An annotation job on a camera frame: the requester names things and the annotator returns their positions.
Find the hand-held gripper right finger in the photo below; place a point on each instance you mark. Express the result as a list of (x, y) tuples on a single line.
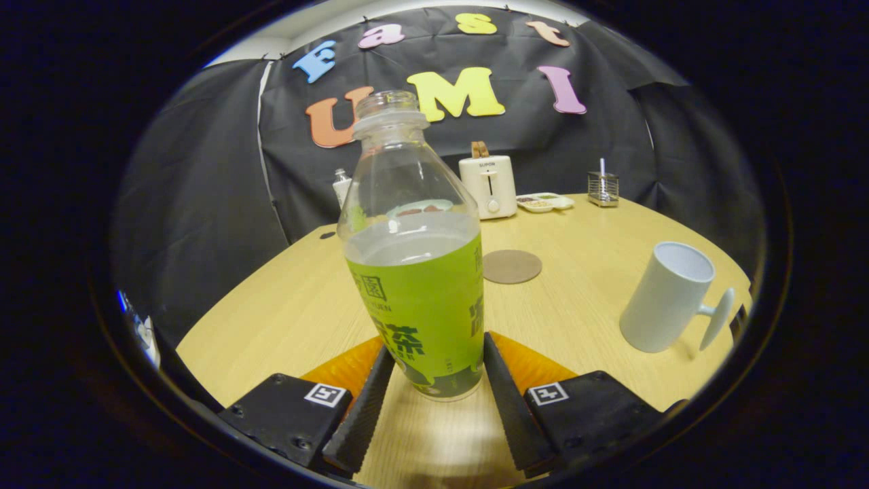
[(509, 414)]

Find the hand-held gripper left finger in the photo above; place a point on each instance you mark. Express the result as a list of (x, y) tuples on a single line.
[(363, 421)]

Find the green label juice bottle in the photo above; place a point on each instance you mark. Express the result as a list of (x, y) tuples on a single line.
[(421, 305)]

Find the round brown coaster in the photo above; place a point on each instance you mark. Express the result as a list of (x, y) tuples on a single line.
[(512, 266)]

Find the white cup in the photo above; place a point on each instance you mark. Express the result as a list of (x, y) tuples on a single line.
[(662, 305)]

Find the small white green bottle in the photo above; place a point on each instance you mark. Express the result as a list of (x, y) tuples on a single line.
[(341, 187)]

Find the wooden table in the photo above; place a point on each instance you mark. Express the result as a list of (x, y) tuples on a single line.
[(292, 312)]

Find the white divided snack tray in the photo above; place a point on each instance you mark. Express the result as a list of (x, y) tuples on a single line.
[(543, 202)]

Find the white toaster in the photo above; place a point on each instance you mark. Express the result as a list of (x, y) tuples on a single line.
[(489, 187)]

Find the brown bread slice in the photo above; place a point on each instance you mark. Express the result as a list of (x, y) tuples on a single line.
[(480, 149)]

